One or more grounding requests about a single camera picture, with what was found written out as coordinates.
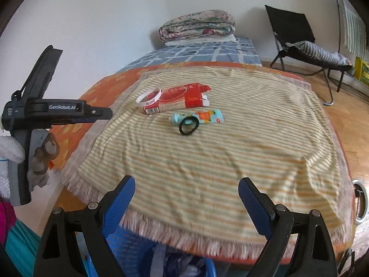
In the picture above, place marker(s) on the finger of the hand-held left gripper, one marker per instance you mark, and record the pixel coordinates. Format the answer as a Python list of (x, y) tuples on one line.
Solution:
[(99, 113)]

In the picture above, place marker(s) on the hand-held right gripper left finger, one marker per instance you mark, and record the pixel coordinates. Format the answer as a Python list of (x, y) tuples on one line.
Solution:
[(121, 205)]

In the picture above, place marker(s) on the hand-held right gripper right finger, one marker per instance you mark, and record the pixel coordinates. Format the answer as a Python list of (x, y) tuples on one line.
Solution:
[(255, 206)]

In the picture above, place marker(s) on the blue plastic basket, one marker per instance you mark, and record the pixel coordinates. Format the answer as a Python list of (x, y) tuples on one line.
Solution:
[(138, 251)]

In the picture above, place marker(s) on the floral cream tube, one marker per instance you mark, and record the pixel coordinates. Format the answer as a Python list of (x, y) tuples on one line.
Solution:
[(207, 117)]

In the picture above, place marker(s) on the person's left hand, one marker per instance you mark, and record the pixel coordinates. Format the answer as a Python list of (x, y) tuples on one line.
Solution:
[(43, 155)]

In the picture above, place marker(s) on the orange floral blanket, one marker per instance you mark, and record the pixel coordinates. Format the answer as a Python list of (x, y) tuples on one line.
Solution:
[(95, 92)]

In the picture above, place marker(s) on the white wristband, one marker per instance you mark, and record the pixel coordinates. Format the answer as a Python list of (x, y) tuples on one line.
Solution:
[(150, 103)]

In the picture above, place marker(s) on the red torn carton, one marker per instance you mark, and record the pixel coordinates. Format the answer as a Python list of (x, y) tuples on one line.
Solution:
[(178, 98)]

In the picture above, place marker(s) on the teal cloth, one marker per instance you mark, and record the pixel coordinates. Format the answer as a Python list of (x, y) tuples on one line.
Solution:
[(23, 248)]

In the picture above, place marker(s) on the round silver object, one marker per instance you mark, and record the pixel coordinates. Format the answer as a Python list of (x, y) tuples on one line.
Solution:
[(363, 216)]

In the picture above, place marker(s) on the pink cloth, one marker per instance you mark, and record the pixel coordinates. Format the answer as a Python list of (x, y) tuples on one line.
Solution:
[(5, 222)]

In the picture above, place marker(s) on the blue plaid bed sheet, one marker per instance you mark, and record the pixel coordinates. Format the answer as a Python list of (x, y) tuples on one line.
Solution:
[(201, 53)]

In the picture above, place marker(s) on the folded floral quilt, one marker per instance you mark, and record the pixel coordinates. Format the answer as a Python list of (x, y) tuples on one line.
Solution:
[(196, 26)]

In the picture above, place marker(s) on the striped cushion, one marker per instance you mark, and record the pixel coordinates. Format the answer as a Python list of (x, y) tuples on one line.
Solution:
[(320, 53)]

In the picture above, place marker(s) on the yellow plastic crate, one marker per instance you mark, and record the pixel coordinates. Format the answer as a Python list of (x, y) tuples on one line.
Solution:
[(362, 72)]

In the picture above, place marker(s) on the black folding chair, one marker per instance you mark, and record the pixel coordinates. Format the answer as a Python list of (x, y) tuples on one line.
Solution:
[(288, 26)]

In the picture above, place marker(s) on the black clothes rack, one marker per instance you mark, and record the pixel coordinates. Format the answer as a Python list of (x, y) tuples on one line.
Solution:
[(339, 28)]

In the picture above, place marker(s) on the green striped hanging towel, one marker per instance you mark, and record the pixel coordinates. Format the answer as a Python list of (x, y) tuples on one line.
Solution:
[(356, 34)]

